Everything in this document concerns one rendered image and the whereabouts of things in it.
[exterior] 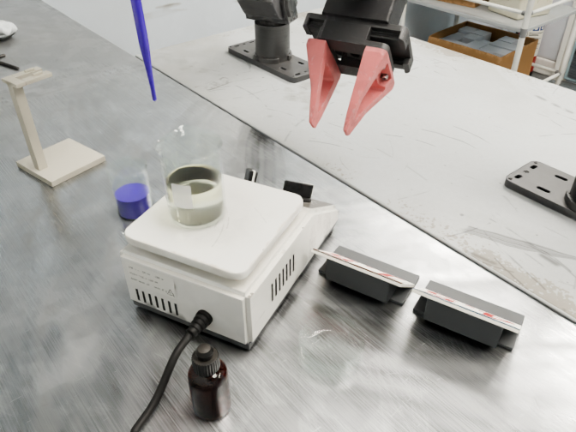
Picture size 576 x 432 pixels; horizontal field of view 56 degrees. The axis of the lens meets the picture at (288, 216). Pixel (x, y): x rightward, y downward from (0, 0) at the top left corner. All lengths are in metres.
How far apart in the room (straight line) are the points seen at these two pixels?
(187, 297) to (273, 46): 0.62
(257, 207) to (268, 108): 0.39
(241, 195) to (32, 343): 0.22
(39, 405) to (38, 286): 0.14
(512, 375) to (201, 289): 0.26
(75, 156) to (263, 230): 0.38
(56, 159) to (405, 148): 0.46
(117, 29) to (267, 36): 1.07
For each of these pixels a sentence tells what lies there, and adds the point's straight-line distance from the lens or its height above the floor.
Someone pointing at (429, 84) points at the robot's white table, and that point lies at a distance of 0.97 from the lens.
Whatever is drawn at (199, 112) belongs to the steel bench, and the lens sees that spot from 0.86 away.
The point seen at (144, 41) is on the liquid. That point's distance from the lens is 0.42.
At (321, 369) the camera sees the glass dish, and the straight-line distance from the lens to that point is 0.45.
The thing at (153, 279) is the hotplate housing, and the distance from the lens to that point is 0.48.
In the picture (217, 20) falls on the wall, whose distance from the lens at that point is 2.18.
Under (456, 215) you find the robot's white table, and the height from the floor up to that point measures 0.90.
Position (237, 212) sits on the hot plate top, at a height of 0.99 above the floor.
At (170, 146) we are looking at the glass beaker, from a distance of 0.47.
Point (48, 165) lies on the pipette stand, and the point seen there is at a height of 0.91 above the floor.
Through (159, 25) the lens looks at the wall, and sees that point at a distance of 2.06.
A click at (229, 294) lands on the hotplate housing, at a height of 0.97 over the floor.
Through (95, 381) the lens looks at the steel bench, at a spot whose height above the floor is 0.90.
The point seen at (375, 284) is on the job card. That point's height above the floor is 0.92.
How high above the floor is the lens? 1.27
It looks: 37 degrees down
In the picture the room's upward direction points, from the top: straight up
